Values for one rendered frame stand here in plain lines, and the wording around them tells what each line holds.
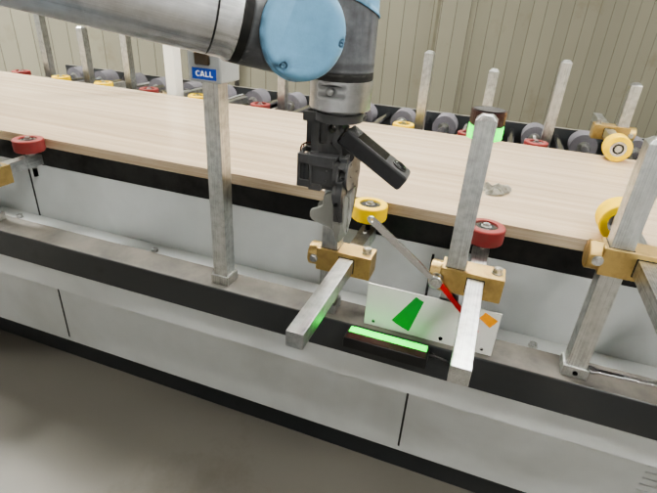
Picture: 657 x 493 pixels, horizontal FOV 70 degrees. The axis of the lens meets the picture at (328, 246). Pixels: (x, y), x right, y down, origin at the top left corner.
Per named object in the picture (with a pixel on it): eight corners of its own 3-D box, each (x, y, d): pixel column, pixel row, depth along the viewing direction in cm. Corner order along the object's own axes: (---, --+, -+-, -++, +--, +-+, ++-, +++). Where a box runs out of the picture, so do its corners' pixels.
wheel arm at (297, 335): (303, 355, 74) (304, 333, 72) (284, 349, 75) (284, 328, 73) (374, 242, 111) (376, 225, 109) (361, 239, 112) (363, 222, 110)
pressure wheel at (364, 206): (389, 251, 109) (395, 205, 103) (360, 257, 105) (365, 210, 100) (371, 237, 115) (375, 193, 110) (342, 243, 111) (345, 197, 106)
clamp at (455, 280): (499, 304, 88) (504, 281, 85) (426, 288, 91) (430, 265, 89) (500, 290, 92) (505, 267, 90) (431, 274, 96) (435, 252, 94)
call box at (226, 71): (221, 89, 88) (219, 43, 84) (189, 84, 89) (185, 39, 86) (240, 84, 93) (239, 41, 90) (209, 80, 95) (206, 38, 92)
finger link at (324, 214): (312, 235, 81) (315, 184, 76) (345, 243, 79) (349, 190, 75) (305, 243, 78) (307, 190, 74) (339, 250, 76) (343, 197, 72)
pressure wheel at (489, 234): (493, 284, 99) (506, 235, 93) (455, 275, 101) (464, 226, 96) (495, 266, 105) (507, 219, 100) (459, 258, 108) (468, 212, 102)
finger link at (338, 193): (337, 213, 77) (341, 162, 73) (348, 215, 77) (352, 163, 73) (328, 224, 73) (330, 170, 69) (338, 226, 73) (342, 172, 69)
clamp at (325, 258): (368, 283, 95) (370, 260, 93) (305, 268, 99) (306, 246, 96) (375, 268, 100) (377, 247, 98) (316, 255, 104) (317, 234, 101)
